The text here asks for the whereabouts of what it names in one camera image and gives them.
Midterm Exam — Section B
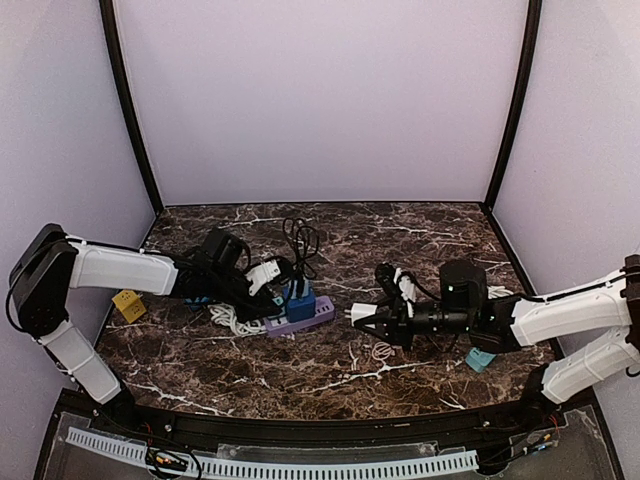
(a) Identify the purple power strip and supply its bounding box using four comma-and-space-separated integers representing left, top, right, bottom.
208, 294, 335, 340

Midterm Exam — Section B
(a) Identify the dark blue cube socket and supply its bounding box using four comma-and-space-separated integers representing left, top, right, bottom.
286, 295, 316, 323

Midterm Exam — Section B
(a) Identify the black usb cable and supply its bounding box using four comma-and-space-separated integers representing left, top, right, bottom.
282, 217, 321, 296

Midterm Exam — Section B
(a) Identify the white charger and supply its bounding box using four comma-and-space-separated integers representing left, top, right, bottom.
344, 303, 378, 325

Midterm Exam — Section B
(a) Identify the light blue charger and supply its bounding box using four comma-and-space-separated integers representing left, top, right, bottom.
283, 279, 314, 301

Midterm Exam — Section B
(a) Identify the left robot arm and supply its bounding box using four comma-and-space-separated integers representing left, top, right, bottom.
6, 223, 294, 407

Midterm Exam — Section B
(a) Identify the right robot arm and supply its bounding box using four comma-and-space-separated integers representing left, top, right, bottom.
347, 254, 639, 407

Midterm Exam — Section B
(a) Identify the blue flat square adapter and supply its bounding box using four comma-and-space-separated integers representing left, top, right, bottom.
184, 297, 209, 311

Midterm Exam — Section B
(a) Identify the teal power strip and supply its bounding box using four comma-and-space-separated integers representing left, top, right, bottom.
464, 287, 516, 373

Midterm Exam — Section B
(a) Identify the yellow cube socket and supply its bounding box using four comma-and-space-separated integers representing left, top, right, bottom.
112, 290, 147, 324

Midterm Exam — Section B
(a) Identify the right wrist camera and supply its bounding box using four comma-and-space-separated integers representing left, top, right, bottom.
439, 260, 488, 330

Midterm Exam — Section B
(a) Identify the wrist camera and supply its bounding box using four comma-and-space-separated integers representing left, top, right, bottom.
439, 260, 488, 330
201, 228, 250, 268

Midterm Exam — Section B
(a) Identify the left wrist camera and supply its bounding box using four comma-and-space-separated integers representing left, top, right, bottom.
201, 228, 250, 268

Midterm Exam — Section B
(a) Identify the white slotted cable duct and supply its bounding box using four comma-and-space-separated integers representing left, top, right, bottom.
65, 427, 478, 479

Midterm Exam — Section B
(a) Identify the right black frame post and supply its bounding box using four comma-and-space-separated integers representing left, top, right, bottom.
483, 0, 543, 214

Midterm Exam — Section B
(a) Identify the black frame post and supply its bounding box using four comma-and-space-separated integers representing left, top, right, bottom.
483, 0, 543, 214
98, 0, 164, 216

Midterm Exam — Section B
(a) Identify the left black frame post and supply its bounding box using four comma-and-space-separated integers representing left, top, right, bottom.
98, 0, 164, 216

